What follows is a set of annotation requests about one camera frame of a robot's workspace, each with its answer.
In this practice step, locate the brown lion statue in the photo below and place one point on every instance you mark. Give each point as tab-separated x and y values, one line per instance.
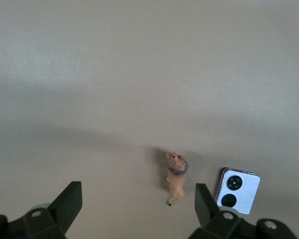
177	181

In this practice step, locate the lilac folding phone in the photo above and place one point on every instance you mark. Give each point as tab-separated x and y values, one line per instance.
248	191

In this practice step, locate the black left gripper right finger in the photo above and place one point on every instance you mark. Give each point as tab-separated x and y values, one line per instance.
203	206

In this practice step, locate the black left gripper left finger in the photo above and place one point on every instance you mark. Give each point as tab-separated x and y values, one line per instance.
64	204

